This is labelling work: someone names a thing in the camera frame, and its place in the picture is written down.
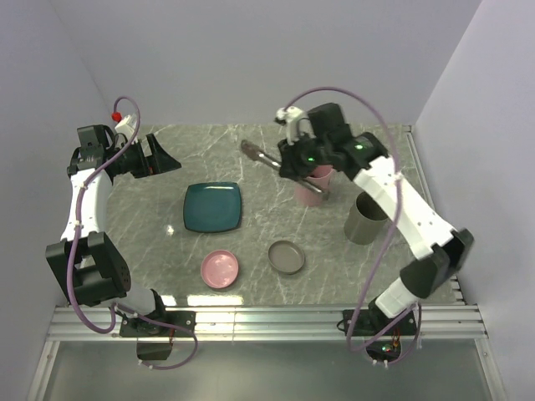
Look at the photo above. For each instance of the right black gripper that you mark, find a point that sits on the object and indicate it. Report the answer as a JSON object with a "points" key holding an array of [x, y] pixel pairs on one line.
{"points": [[290, 167]]}

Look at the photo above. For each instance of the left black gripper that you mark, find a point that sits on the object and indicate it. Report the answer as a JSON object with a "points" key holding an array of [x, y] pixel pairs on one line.
{"points": [[159, 161]]}

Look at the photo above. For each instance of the pink cylindrical container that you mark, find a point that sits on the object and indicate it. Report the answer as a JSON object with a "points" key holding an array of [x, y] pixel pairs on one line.
{"points": [[321, 177]]}

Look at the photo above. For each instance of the teal square plate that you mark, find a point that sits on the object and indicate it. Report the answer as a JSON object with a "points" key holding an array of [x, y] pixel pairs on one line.
{"points": [[212, 207]]}

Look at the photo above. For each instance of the grey cylindrical container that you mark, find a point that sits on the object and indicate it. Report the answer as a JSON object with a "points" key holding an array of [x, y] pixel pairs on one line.
{"points": [[365, 220]]}

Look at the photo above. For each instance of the pink round lid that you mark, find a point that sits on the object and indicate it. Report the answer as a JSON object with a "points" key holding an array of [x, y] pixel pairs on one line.
{"points": [[219, 269]]}

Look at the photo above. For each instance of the grey round lid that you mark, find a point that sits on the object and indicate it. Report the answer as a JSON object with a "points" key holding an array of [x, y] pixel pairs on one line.
{"points": [[286, 257]]}

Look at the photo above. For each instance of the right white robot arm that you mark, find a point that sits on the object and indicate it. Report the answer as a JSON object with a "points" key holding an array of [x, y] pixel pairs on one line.
{"points": [[439, 249]]}

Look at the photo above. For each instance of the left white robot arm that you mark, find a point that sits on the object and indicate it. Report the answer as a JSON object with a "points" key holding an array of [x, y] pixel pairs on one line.
{"points": [[85, 262]]}

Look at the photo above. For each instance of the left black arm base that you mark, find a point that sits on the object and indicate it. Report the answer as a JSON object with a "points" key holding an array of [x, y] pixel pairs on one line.
{"points": [[154, 343]]}

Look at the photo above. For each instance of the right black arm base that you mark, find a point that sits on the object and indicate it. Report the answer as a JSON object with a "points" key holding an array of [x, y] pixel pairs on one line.
{"points": [[398, 342]]}

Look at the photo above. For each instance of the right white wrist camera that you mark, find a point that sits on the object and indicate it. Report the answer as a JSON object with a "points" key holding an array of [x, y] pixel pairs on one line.
{"points": [[291, 118]]}

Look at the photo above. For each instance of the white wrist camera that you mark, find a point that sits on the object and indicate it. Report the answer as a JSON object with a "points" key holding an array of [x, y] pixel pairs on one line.
{"points": [[291, 118], [126, 125]]}

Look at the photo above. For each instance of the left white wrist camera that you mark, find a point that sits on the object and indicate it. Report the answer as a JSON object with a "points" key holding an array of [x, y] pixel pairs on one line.
{"points": [[126, 125]]}

